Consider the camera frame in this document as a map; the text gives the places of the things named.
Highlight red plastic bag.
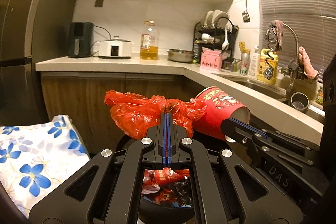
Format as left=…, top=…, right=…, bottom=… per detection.
left=104, top=90, right=207, bottom=140

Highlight red white snack wrapper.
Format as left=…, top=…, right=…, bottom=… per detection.
left=141, top=169, right=160, bottom=194

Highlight small red paper cup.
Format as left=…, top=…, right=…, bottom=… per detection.
left=154, top=168, right=190, bottom=187

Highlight chrome kitchen faucet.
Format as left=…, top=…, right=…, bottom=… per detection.
left=283, top=23, right=299, bottom=100

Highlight black trash bin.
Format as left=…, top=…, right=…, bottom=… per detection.
left=115, top=134, right=250, bottom=224

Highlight white dish soap bottle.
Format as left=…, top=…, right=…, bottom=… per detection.
left=248, top=45, right=260, bottom=79

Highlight yellow detergent bottle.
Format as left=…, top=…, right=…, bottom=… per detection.
left=257, top=48, right=278, bottom=85

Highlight metal cup in sink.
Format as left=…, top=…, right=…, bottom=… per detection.
left=290, top=92, right=309, bottom=113

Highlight black plastic bag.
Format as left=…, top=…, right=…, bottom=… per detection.
left=167, top=180, right=193, bottom=207

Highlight stainless steel bowl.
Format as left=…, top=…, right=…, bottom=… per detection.
left=167, top=49, right=195, bottom=63

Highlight cooking oil bottle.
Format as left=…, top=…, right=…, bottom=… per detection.
left=139, top=20, right=159, bottom=60

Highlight pink plastic basket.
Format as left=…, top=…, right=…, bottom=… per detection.
left=200, top=50, right=223, bottom=71

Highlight pink rubber glove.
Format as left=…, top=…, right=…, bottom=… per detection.
left=298, top=46, right=318, bottom=80

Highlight white ladle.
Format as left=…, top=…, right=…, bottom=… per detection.
left=222, top=28, right=230, bottom=52

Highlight white electric cooker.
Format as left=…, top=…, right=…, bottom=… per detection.
left=98, top=36, right=132, bottom=59

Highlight black dish rack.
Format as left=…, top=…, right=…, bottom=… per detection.
left=193, top=16, right=239, bottom=64

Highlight dark rag on faucet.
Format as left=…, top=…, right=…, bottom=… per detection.
left=264, top=20, right=284, bottom=52

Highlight hanging slotted spatula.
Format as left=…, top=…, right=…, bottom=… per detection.
left=242, top=0, right=251, bottom=23

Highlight black air fryer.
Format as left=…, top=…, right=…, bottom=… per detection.
left=68, top=22, right=94, bottom=58

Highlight floral blue white tablecloth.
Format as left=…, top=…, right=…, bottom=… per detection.
left=1, top=115, right=90, bottom=217

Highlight window blinds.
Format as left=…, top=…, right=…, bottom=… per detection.
left=261, top=0, right=335, bottom=75

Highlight dark grey refrigerator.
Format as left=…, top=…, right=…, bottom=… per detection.
left=1, top=0, right=76, bottom=126

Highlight wall power socket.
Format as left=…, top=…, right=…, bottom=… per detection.
left=94, top=0, right=104, bottom=7

